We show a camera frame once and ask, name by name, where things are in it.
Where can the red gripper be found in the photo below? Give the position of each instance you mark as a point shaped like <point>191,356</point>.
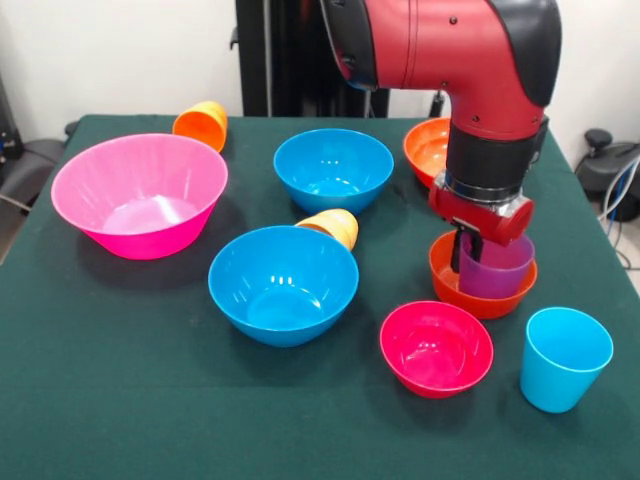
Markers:
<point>480,220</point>

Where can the purple cup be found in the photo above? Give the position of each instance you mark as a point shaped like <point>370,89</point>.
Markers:
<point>500,275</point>

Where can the small orange bowl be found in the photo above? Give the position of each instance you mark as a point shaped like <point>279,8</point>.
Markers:
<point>480,305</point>

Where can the small crimson bowl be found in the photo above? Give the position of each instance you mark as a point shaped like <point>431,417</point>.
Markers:
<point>435,350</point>

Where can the large orange bowl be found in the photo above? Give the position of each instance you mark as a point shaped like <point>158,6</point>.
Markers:
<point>425,150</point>

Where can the yellow cup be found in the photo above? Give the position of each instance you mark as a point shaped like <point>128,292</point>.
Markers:
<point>335,222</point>

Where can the blue bowl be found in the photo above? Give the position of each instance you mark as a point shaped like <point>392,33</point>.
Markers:
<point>332,167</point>
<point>283,285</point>

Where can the orange cup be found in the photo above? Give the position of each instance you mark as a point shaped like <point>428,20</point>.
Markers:
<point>200,125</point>

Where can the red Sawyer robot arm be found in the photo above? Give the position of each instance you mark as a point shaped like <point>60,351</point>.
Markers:
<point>475,60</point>

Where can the light blue cup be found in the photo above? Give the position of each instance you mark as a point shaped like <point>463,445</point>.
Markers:
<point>565,360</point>

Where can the large pink bowl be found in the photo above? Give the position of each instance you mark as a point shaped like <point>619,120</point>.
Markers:
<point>140,200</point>

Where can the dark green table cloth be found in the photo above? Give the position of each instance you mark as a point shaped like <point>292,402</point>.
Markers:
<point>125,400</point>

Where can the black equipment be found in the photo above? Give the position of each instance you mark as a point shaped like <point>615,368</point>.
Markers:
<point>7,125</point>

